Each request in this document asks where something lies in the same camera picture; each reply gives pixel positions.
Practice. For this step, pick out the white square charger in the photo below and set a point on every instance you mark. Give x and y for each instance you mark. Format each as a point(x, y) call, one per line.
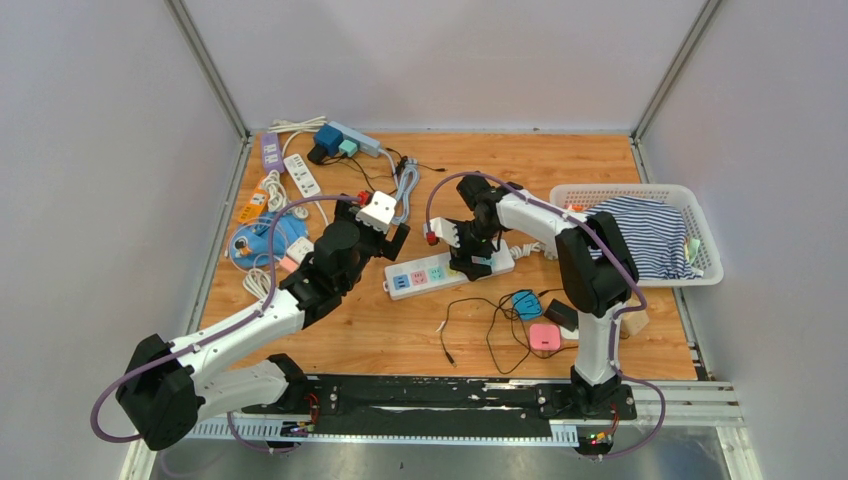
point(569, 335)

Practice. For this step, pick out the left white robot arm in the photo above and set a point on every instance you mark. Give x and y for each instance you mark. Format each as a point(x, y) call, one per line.
point(171, 386)

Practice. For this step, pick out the white power strip with cord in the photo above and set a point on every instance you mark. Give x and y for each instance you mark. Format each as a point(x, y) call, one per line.
point(303, 178)

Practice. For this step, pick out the white plastic basket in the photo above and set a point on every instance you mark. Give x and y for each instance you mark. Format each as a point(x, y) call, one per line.
point(702, 250)

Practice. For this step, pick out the white cube adapter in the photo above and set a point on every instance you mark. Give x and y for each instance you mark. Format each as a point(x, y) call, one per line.
point(299, 249)

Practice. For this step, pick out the dark blue cube adapter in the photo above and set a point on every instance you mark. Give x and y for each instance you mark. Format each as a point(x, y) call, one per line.
point(327, 141)

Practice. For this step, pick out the orange power strip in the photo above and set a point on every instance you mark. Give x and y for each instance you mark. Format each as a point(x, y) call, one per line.
point(255, 205)

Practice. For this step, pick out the white power strip blue USB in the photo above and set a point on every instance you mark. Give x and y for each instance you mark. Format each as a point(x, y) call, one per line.
point(433, 273)

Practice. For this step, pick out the black mounting rail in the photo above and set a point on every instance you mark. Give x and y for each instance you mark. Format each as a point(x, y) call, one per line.
point(422, 406)

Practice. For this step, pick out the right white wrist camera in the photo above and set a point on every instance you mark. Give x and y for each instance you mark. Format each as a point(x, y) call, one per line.
point(440, 229)

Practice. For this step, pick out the black charger with cable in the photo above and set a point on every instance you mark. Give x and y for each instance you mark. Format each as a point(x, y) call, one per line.
point(556, 312)

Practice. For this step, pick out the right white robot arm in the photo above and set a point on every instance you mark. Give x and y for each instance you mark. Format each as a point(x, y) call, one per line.
point(597, 270)

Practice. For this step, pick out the striped blue white cloth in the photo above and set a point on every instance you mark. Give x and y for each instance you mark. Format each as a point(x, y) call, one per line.
point(655, 234)

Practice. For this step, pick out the wooden cube adapter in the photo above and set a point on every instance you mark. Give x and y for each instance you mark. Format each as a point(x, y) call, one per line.
point(632, 323)

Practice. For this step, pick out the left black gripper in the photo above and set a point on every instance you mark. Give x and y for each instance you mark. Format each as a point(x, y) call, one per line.
point(346, 211)

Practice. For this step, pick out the purple power strip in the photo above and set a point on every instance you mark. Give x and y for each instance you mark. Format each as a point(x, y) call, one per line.
point(271, 153)

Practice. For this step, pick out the pink square charger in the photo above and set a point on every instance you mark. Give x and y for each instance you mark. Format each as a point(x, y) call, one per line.
point(544, 337)

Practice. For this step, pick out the light blue power strip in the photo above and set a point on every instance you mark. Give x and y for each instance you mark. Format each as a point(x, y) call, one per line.
point(366, 144)

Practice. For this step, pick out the small blue charger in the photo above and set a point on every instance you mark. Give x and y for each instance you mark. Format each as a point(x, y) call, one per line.
point(526, 305)

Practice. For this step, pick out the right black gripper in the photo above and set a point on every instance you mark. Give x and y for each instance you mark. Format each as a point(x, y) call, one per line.
point(464, 262)

